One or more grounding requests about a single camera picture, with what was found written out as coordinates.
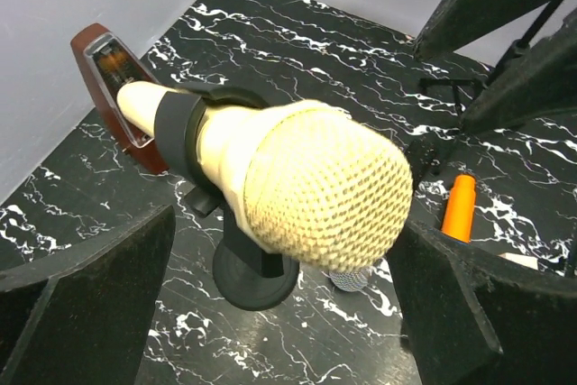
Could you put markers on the small white blue box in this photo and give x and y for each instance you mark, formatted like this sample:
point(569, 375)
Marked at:
point(523, 260)

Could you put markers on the orange microphone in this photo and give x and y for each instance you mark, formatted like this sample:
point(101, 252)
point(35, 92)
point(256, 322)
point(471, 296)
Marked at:
point(459, 211)

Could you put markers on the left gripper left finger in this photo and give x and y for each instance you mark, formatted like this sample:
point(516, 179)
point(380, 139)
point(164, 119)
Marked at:
point(82, 315)

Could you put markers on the round-base stand for cream mic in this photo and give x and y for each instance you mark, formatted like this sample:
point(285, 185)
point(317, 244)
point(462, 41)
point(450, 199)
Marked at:
point(245, 275)

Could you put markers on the black silver-mesh microphone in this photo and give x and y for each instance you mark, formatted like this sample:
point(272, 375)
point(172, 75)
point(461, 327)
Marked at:
point(425, 157)

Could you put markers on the cream microphone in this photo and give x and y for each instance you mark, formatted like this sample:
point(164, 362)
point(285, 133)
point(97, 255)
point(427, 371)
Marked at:
point(303, 179)

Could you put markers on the tripod stand for green mic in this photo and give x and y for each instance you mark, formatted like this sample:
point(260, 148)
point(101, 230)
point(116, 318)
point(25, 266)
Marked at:
point(516, 50)

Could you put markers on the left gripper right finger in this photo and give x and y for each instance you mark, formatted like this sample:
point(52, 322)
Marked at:
point(474, 318)

